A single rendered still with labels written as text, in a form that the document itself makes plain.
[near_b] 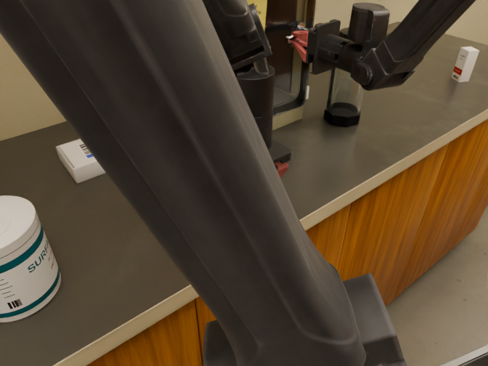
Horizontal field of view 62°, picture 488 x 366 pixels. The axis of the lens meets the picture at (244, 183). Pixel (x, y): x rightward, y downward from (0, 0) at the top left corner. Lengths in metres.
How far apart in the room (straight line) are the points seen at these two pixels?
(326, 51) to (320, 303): 0.72
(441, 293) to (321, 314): 1.89
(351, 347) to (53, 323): 0.57
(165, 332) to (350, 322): 0.62
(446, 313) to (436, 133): 1.01
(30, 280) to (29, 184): 0.37
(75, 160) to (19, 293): 0.38
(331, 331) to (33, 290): 0.57
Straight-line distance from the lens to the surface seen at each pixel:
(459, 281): 2.15
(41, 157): 1.10
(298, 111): 1.14
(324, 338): 0.20
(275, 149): 0.54
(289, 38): 0.93
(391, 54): 0.74
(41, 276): 0.70
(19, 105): 1.23
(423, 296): 2.02
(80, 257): 0.79
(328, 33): 0.89
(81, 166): 0.95
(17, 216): 0.68
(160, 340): 0.82
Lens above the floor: 1.48
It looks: 37 degrees down
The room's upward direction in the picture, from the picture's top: straight up
